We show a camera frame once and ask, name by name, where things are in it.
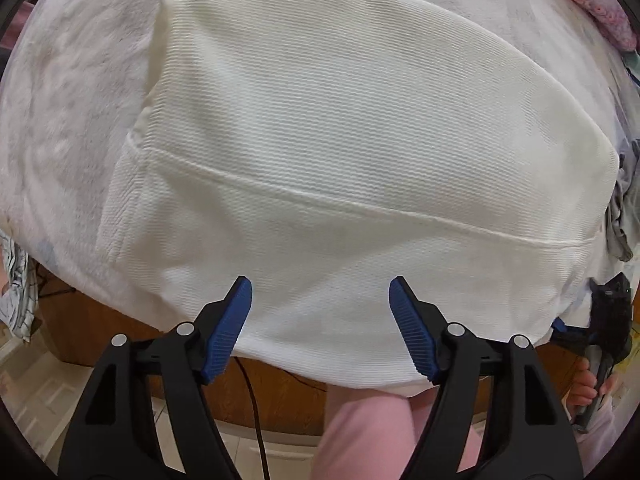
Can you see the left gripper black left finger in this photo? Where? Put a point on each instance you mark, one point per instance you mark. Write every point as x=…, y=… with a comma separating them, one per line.
x=112, y=434

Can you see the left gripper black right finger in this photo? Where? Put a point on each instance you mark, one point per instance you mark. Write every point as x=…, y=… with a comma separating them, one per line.
x=527, y=434

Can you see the white knit sweater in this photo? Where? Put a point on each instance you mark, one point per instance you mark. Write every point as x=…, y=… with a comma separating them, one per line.
x=323, y=147

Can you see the person's right hand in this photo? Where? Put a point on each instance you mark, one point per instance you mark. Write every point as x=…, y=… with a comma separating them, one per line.
x=583, y=390

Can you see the grey cloth on bed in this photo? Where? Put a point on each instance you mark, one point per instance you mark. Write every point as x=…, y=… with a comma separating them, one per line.
x=622, y=215

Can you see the pink trouser leg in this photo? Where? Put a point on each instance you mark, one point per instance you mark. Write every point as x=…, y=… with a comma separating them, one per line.
x=369, y=434

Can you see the printed paper clutter on floor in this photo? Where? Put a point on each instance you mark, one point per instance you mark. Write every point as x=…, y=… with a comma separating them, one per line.
x=19, y=298

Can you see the white patterned bed sheet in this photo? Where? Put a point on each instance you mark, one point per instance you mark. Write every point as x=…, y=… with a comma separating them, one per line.
x=74, y=86

